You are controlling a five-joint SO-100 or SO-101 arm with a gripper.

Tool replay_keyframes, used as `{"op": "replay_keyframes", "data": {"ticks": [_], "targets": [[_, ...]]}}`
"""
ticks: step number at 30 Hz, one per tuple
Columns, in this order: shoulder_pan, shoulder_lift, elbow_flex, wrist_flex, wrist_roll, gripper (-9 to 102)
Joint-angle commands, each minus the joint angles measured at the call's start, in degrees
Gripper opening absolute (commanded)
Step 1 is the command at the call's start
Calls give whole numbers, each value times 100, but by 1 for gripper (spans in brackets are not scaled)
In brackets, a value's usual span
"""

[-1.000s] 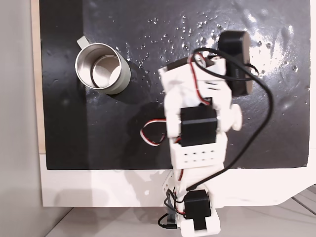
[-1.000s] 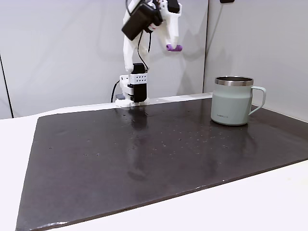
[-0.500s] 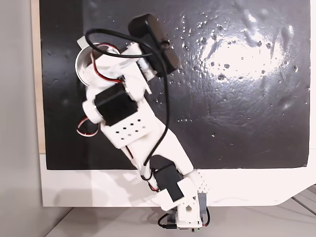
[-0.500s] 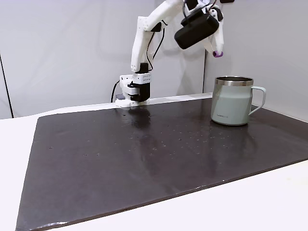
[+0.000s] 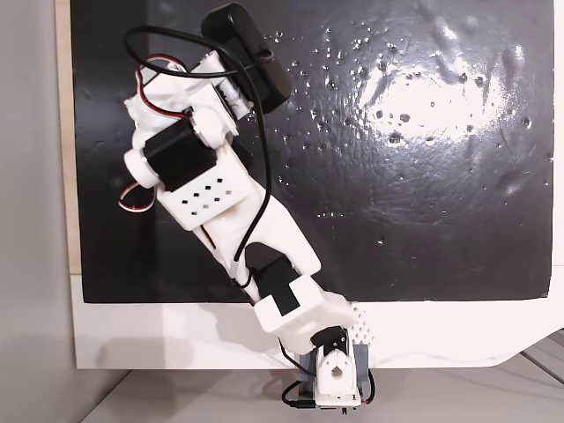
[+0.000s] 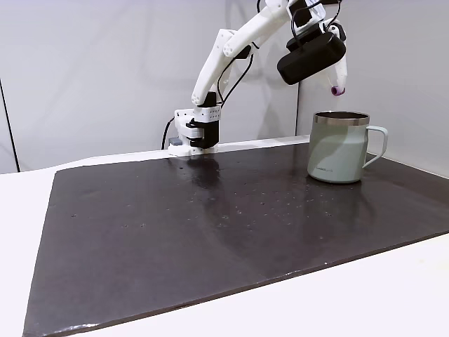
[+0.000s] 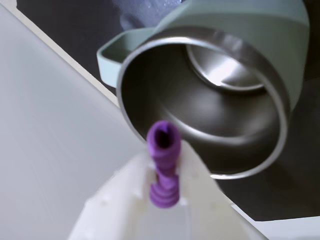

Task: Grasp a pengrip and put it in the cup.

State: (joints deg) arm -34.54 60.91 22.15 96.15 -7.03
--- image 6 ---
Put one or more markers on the purple pen grip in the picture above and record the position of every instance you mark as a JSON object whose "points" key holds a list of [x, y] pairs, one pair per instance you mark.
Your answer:
{"points": [[337, 91]]}

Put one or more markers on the pale green steel mug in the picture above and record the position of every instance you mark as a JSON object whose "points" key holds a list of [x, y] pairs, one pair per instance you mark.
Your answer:
{"points": [[333, 151]]}

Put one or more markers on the black oval camera box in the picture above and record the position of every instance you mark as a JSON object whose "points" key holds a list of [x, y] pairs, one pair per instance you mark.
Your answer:
{"points": [[312, 58]]}

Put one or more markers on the black table mat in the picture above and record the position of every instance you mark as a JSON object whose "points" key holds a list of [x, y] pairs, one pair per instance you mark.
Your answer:
{"points": [[210, 228]]}

